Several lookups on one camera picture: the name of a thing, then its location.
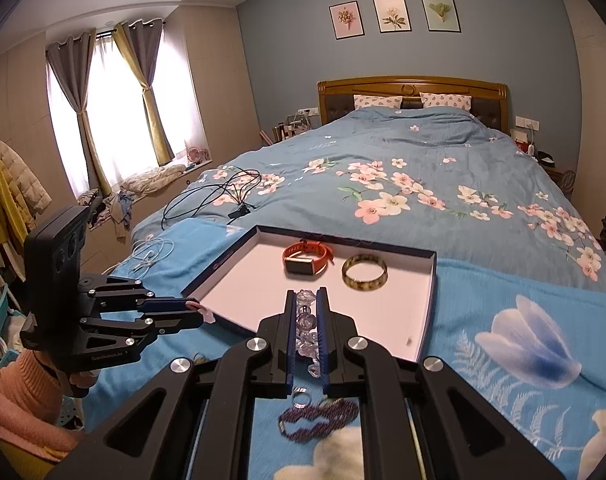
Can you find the red box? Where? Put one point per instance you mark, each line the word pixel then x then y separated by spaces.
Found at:
pixel 522 142

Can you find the black tissue box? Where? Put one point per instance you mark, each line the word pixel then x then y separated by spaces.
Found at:
pixel 547 158

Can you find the pink flower hair clip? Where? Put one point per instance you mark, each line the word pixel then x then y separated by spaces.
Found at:
pixel 207 316

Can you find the beige puffer jacket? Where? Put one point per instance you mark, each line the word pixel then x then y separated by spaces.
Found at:
pixel 25 175

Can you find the shallow blue-rimmed box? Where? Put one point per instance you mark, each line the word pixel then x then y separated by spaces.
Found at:
pixel 243 285

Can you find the pile of clothes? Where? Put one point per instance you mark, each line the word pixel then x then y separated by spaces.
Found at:
pixel 115 210

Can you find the pink framed flower picture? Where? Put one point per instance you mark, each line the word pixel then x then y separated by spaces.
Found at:
pixel 346 21

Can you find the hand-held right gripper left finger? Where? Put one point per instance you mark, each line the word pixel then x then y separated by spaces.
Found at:
pixel 289 340

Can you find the person's left hand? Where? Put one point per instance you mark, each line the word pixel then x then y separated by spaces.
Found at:
pixel 80 382

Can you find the white wall socket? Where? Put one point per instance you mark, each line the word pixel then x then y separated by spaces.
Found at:
pixel 526 122
pixel 306 111

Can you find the small pink fan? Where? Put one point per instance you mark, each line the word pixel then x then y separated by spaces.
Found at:
pixel 195 155

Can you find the cream framed flower picture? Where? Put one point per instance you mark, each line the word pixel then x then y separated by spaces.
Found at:
pixel 391 14

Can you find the green framed leaf picture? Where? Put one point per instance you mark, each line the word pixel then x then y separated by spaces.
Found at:
pixel 440 12

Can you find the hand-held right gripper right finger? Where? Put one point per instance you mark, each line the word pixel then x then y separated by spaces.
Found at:
pixel 324 340

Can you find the wooden headboard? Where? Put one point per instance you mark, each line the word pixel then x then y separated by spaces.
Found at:
pixel 413 82

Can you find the cream quilt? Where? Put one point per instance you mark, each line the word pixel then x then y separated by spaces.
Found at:
pixel 153 179

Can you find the blue floral duvet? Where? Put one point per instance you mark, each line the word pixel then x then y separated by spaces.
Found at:
pixel 408 150

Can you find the yellow coat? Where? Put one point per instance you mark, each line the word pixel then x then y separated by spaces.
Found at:
pixel 0 195

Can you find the white spotted pillow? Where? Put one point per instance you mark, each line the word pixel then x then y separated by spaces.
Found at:
pixel 445 101
pixel 378 101

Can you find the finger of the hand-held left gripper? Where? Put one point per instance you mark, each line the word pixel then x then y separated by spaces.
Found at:
pixel 168 304
pixel 173 322

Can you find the yellow-green bangle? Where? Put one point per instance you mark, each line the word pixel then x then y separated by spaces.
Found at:
pixel 364 286

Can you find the grey and olive curtain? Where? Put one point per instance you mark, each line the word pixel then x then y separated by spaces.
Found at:
pixel 145 60
pixel 70 70

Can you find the wooden nightstand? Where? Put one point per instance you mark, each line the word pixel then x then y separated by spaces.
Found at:
pixel 563 180

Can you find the person's left forearm pink sleeve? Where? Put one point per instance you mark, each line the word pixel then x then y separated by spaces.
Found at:
pixel 18 400

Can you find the white sheer curtain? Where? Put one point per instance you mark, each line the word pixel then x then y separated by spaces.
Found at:
pixel 118 110

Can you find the orange smartwatch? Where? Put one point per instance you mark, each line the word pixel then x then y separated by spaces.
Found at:
pixel 310 249

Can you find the bedside clutter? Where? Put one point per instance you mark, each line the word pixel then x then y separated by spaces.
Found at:
pixel 285 130

